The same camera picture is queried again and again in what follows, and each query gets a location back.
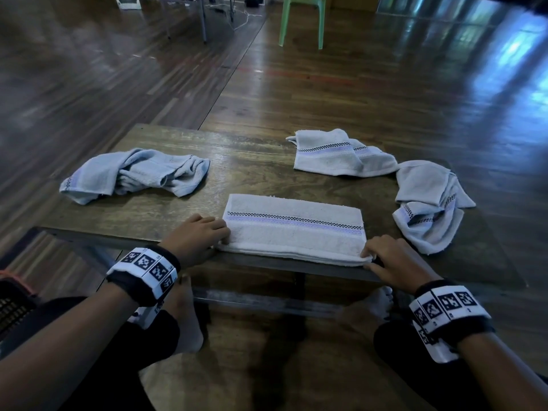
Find person's right hand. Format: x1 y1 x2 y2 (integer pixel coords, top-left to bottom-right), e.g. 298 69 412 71
360 235 442 295

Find person's left hand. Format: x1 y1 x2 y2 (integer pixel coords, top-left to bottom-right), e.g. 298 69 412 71
159 214 231 270

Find white striped towel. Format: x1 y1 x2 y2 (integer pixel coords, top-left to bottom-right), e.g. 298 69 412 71
217 193 374 267

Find person's left forearm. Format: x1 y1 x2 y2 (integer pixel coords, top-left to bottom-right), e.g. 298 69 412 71
0 281 138 411

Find person's right forearm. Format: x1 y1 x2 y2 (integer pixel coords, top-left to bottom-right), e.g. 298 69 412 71
456 331 548 411

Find person's right foot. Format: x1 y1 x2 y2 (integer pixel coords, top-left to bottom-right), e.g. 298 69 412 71
337 286 394 339

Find person's foot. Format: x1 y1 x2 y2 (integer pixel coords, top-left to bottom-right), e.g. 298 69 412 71
337 286 394 339
164 275 205 355

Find crumpled white checkered towel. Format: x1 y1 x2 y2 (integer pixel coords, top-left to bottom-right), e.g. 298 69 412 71
392 160 477 255

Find black left wristband with markers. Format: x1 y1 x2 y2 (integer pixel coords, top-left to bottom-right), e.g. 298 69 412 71
106 245 181 330

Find black wristband with markers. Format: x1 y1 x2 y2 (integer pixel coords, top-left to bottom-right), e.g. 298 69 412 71
408 280 496 364
106 245 181 330

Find person's left foot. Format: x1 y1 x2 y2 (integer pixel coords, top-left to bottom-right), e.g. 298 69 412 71
164 275 205 355

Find black right wristband with markers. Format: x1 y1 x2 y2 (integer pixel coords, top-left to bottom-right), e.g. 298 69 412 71
408 280 496 364

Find crumpled light blue towel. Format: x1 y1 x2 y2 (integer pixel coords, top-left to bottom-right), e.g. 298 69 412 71
59 148 211 206

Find loosely folded white checkered towel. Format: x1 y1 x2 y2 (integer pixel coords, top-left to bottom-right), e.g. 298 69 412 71
286 128 400 178

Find grey metal stand legs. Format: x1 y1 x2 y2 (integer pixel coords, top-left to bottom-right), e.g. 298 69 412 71
159 0 237 44

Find black plastic basket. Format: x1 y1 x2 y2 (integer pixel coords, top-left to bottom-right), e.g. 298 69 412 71
0 270 42 344

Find green plastic chair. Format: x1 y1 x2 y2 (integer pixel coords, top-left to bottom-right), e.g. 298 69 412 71
279 0 327 50

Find white cable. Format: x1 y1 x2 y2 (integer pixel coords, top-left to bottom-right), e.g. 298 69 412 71
213 0 260 32

